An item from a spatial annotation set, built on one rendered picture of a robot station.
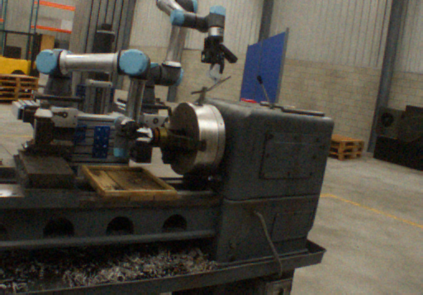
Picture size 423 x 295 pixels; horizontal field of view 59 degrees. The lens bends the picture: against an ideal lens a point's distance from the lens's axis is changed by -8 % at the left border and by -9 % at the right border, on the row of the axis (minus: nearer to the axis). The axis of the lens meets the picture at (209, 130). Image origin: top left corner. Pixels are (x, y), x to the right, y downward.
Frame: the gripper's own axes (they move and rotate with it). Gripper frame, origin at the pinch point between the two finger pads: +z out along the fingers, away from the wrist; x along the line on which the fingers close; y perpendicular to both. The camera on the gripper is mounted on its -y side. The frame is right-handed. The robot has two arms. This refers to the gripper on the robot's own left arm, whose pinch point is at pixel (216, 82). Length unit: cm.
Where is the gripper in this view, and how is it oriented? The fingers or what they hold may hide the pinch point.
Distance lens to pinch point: 182.1
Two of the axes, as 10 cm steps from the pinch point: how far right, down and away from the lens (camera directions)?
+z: -0.6, 10.0, -0.4
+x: 5.3, 0.0, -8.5
